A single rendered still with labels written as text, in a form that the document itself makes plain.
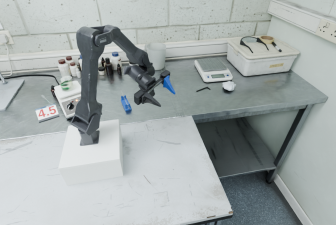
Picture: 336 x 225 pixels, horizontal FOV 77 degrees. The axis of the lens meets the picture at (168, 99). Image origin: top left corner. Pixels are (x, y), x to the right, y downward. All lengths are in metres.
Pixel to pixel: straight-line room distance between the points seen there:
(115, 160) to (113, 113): 0.39
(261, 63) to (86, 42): 1.08
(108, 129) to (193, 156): 0.35
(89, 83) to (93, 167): 0.28
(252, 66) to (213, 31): 0.42
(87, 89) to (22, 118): 0.59
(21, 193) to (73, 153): 0.22
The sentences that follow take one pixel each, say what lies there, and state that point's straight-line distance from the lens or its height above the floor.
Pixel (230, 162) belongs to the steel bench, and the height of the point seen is 0.23.
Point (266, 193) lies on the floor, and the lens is 1.98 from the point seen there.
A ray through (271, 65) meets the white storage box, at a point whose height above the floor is 0.97.
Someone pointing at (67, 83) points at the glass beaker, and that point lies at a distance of 1.15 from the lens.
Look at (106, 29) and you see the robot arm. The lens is 0.74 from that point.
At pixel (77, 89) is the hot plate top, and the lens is 1.17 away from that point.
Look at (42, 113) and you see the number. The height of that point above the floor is 0.92.
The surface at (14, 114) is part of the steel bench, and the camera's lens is 1.31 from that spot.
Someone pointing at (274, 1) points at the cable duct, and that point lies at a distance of 1.79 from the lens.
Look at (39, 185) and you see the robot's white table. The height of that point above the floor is 0.90.
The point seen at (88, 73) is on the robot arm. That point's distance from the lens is 0.70.
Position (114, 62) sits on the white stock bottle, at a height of 0.96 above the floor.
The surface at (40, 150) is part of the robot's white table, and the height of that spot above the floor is 0.90.
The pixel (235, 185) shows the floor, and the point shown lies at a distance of 1.93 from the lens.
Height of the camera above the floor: 1.59
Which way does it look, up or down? 37 degrees down
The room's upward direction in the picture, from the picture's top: straight up
